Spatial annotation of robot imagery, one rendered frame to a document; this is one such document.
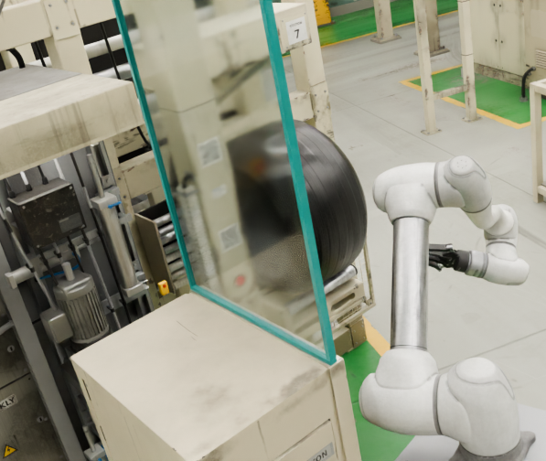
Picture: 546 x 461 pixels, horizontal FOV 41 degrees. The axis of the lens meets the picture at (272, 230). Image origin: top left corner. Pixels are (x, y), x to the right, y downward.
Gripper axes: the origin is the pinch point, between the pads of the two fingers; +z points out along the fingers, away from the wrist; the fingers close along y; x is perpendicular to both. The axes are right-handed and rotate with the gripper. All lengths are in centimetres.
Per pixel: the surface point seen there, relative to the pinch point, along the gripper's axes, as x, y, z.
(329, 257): -16.0, -6.4, 27.7
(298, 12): 64, -41, 53
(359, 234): -5.5, -8.6, 18.9
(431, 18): 594, 255, -96
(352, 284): -4.1, 19.1, 14.8
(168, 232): 2, 19, 83
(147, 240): 3, 26, 91
